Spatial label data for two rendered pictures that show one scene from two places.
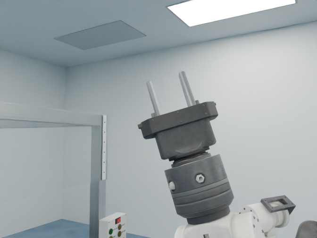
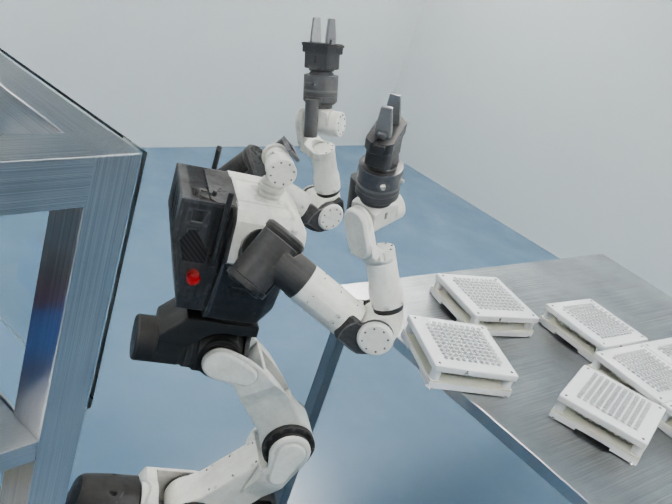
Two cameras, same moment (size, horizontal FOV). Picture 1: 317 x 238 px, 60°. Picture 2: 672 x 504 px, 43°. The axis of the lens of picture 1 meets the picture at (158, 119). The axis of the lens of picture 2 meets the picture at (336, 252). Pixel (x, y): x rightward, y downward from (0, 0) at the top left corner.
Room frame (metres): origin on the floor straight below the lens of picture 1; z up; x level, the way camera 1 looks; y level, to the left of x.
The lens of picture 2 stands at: (0.21, 1.51, 1.97)
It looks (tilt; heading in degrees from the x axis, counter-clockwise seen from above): 24 degrees down; 279
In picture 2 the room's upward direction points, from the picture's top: 19 degrees clockwise
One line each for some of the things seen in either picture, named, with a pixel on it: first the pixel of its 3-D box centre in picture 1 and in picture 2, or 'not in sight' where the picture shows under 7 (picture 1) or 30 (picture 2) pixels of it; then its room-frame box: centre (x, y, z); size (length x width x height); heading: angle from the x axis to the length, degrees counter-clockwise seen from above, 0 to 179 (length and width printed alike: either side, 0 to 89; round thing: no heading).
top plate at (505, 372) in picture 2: not in sight; (461, 347); (0.12, -0.57, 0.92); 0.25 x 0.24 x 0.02; 120
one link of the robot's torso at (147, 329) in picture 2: not in sight; (193, 333); (0.75, -0.21, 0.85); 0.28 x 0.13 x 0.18; 30
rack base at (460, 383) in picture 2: not in sight; (454, 361); (0.12, -0.57, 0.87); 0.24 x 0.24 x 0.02; 30
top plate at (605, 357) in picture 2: not in sight; (649, 373); (-0.42, -0.88, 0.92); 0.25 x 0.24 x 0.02; 143
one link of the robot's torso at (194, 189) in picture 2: not in sight; (230, 241); (0.73, -0.23, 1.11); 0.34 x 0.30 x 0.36; 120
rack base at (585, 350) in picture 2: not in sight; (589, 336); (-0.26, -1.09, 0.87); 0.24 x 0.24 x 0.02; 53
